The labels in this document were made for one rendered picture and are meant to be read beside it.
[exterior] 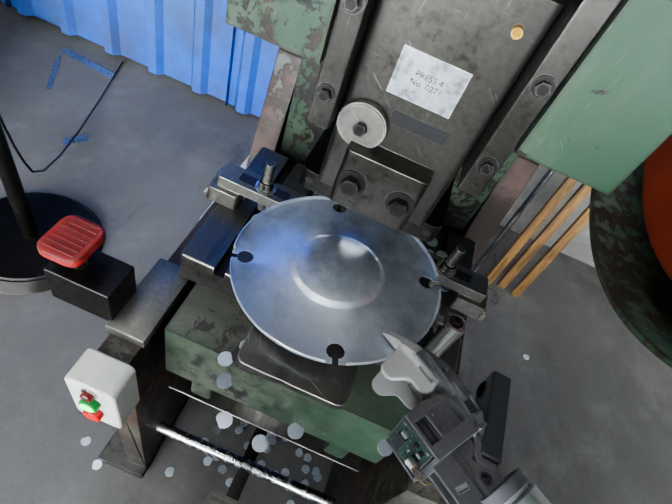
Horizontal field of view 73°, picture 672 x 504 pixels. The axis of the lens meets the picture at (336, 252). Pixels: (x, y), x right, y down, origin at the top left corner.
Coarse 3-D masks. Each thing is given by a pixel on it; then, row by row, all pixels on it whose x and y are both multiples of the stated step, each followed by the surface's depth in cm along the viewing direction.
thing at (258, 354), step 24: (264, 336) 55; (240, 360) 52; (264, 360) 53; (288, 360) 54; (312, 360) 55; (336, 360) 56; (288, 384) 52; (312, 384) 53; (336, 384) 54; (336, 408) 53
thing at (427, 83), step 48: (384, 0) 41; (432, 0) 40; (480, 0) 39; (528, 0) 38; (384, 48) 44; (432, 48) 43; (480, 48) 41; (528, 48) 40; (384, 96) 47; (432, 96) 46; (480, 96) 44; (336, 144) 53; (384, 144) 51; (432, 144) 49; (336, 192) 55; (384, 192) 52; (432, 192) 54
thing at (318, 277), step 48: (240, 240) 63; (288, 240) 64; (336, 240) 65; (384, 240) 68; (240, 288) 57; (288, 288) 59; (336, 288) 60; (384, 288) 62; (432, 288) 63; (288, 336) 54; (336, 336) 55
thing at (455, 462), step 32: (416, 416) 46; (448, 416) 49; (480, 416) 48; (416, 448) 46; (448, 448) 45; (480, 448) 48; (416, 480) 48; (448, 480) 44; (480, 480) 46; (512, 480) 44
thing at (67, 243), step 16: (64, 224) 59; (80, 224) 60; (96, 224) 60; (48, 240) 57; (64, 240) 58; (80, 240) 58; (96, 240) 59; (48, 256) 56; (64, 256) 56; (80, 256) 57
